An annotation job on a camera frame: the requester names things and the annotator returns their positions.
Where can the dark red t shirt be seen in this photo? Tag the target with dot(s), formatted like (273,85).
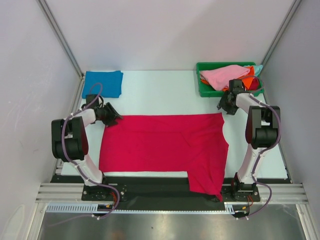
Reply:
(255,85)

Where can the folded blue t shirt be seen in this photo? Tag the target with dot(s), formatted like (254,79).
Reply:
(109,84)

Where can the left aluminium frame post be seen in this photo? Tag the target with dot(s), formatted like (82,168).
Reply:
(48,14)

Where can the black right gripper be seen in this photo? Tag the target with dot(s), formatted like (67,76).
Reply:
(226,103)

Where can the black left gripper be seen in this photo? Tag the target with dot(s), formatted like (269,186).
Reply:
(113,115)

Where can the aluminium frame post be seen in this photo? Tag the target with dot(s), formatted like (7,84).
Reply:
(48,14)
(281,30)

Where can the light blue t shirt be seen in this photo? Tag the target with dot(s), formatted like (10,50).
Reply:
(254,70)

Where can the magenta t shirt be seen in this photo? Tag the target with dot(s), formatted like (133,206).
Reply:
(194,144)

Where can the orange t shirt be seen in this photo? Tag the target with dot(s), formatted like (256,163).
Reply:
(247,79)

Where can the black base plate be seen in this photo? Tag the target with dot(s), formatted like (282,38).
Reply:
(106,198)

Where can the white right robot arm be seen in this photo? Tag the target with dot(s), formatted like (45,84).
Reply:
(262,132)

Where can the green plastic bin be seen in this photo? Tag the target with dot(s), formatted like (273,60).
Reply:
(206,91)

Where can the aluminium front rail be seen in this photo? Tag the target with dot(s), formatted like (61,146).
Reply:
(72,192)

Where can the right aluminium frame post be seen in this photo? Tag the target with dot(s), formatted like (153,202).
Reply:
(281,30)

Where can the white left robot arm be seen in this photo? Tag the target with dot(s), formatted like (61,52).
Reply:
(69,141)

